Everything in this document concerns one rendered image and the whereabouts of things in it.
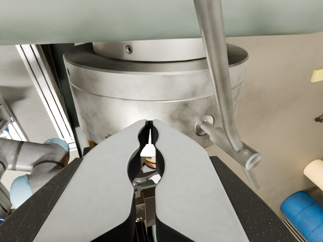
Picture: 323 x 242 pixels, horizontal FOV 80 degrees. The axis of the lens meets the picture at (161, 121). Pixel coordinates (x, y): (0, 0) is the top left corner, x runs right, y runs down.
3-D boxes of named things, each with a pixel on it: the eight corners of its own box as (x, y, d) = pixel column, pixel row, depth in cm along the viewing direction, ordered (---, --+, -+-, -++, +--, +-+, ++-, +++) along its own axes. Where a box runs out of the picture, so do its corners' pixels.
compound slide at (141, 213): (114, 198, 67) (115, 211, 63) (142, 191, 69) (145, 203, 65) (120, 232, 77) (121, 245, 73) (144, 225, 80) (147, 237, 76)
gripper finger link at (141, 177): (156, 165, 50) (122, 171, 48) (156, 160, 49) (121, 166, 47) (161, 179, 46) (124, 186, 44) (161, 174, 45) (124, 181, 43)
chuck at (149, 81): (58, 41, 42) (71, 90, 17) (184, 33, 54) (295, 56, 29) (63, 58, 43) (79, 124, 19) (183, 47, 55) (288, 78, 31)
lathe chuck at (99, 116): (63, 58, 43) (79, 124, 19) (183, 47, 55) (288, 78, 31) (72, 95, 48) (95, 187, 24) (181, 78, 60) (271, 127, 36)
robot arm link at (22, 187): (17, 166, 44) (1, 196, 37) (68, 158, 47) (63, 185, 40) (28, 189, 48) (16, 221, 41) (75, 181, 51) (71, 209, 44)
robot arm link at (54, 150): (30, 130, 52) (15, 157, 43) (74, 139, 57) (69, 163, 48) (26, 153, 55) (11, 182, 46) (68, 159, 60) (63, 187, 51)
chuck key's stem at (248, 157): (201, 116, 30) (264, 160, 21) (190, 125, 30) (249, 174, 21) (195, 107, 29) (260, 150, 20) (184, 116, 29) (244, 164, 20)
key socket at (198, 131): (204, 116, 31) (216, 124, 29) (189, 130, 31) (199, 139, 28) (197, 102, 29) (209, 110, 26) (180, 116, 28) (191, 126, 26)
